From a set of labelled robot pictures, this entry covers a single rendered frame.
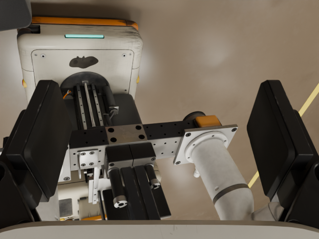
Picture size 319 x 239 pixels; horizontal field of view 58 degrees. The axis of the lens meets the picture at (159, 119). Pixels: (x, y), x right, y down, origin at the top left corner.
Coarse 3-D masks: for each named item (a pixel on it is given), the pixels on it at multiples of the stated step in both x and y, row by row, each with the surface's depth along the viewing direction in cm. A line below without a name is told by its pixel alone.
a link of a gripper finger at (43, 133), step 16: (48, 80) 12; (32, 96) 11; (48, 96) 11; (32, 112) 10; (48, 112) 11; (64, 112) 13; (16, 128) 11; (32, 128) 10; (48, 128) 11; (64, 128) 13; (16, 144) 9; (32, 144) 10; (48, 144) 11; (64, 144) 13; (0, 160) 10; (16, 160) 9; (32, 160) 10; (48, 160) 11; (16, 176) 9; (32, 176) 10; (48, 176) 11; (32, 192) 10; (48, 192) 11; (32, 208) 10
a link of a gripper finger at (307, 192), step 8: (312, 168) 9; (312, 176) 9; (304, 184) 9; (312, 184) 9; (304, 192) 8; (312, 192) 8; (296, 200) 8; (304, 200) 8; (312, 200) 8; (296, 208) 8; (304, 208) 8; (312, 208) 8; (280, 216) 10; (288, 216) 8; (296, 216) 8; (304, 216) 8; (312, 216) 8; (304, 224) 8; (312, 224) 8
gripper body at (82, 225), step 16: (32, 224) 7; (48, 224) 7; (64, 224) 7; (80, 224) 7; (96, 224) 7; (112, 224) 7; (128, 224) 7; (144, 224) 7; (160, 224) 7; (176, 224) 7; (192, 224) 7; (208, 224) 7; (224, 224) 7; (240, 224) 7; (256, 224) 7; (272, 224) 7; (288, 224) 7
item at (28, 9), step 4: (24, 0) 58; (28, 0) 63; (24, 4) 58; (28, 4) 61; (24, 8) 58; (28, 8) 60; (28, 12) 60; (28, 16) 60; (28, 20) 60; (28, 24) 61
